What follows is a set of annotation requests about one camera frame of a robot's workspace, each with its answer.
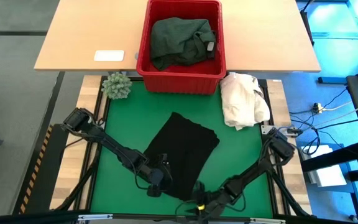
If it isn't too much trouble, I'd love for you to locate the black floor cable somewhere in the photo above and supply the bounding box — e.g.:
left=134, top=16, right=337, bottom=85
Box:
left=290, top=110, right=358, bottom=131

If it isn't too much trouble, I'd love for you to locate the beige garment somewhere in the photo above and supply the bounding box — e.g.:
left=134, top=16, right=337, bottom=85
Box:
left=219, top=73, right=272, bottom=131

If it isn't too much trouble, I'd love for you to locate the dark green garment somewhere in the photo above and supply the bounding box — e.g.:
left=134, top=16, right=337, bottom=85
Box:
left=150, top=17, right=218, bottom=71

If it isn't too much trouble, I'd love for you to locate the red ribbed plastic bin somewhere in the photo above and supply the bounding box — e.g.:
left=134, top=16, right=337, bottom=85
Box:
left=136, top=0, right=227, bottom=95

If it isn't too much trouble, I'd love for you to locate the white rectangular pad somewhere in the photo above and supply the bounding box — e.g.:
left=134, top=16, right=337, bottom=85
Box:
left=93, top=50, right=125, bottom=62

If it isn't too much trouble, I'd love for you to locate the white box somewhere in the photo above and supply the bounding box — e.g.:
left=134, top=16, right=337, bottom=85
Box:
left=303, top=144, right=348, bottom=187

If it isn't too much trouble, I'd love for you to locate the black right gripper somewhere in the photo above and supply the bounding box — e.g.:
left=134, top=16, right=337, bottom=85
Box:
left=183, top=180, right=229, bottom=220

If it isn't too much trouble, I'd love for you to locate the wooden side board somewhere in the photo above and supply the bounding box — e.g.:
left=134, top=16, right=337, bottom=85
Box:
left=50, top=75, right=102, bottom=211
left=265, top=79, right=312, bottom=215

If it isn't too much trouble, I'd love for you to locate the green spiky plant ornament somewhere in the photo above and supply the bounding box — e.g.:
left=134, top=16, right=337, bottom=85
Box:
left=101, top=73, right=133, bottom=100

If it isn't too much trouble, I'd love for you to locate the green work mat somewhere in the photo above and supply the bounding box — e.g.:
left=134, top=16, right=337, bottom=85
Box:
left=54, top=74, right=312, bottom=224

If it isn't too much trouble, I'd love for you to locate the light wooden desk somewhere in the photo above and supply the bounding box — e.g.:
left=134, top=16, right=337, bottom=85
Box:
left=34, top=0, right=322, bottom=73

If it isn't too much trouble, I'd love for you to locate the black hazard-striped floor plate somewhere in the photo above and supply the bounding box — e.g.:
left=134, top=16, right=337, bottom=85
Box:
left=12, top=124, right=70, bottom=215

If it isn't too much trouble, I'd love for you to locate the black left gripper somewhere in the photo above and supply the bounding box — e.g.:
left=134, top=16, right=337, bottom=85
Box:
left=146, top=153, right=173, bottom=198

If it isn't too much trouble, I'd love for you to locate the black garment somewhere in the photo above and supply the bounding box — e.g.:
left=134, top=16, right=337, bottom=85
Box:
left=143, top=111, right=221, bottom=202

